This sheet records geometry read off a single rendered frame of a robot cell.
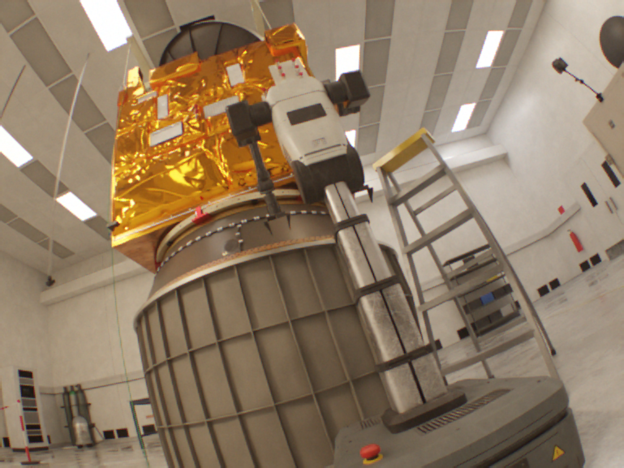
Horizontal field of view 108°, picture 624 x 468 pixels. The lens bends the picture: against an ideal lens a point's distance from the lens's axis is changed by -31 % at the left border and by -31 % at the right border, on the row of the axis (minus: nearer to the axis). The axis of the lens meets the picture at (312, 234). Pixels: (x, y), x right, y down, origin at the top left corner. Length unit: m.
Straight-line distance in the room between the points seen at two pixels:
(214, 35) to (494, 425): 4.15
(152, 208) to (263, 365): 1.46
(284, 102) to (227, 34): 2.95
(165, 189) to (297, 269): 1.28
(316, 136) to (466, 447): 0.95
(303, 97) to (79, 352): 9.44
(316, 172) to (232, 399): 1.15
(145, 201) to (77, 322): 7.90
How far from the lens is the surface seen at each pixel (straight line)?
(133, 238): 2.59
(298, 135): 1.11
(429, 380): 0.88
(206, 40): 4.21
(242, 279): 1.76
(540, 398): 0.73
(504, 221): 9.49
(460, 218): 1.60
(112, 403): 9.29
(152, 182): 2.69
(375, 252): 0.93
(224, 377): 1.73
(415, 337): 0.89
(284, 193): 2.29
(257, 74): 3.20
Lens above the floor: 0.45
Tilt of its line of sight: 24 degrees up
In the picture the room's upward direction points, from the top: 20 degrees counter-clockwise
